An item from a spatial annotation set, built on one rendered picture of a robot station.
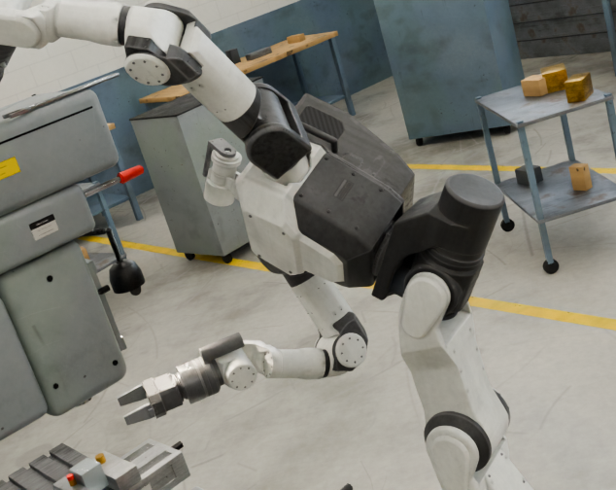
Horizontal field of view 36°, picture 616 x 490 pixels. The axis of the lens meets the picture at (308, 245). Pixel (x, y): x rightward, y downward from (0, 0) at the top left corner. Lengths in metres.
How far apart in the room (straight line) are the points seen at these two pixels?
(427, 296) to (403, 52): 6.20
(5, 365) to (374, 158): 0.80
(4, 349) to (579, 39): 8.70
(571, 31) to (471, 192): 8.41
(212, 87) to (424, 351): 0.66
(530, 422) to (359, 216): 2.24
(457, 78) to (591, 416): 4.40
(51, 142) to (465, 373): 0.92
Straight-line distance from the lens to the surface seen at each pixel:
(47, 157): 1.85
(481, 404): 1.98
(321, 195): 1.83
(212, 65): 1.65
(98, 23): 1.64
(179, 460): 2.35
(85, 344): 1.95
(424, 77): 7.92
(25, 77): 9.05
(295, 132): 1.76
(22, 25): 1.66
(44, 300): 1.90
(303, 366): 2.14
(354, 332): 2.16
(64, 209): 1.88
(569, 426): 3.87
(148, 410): 2.05
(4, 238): 1.83
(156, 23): 1.63
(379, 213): 1.84
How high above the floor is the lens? 2.09
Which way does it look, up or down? 19 degrees down
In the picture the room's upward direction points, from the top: 17 degrees counter-clockwise
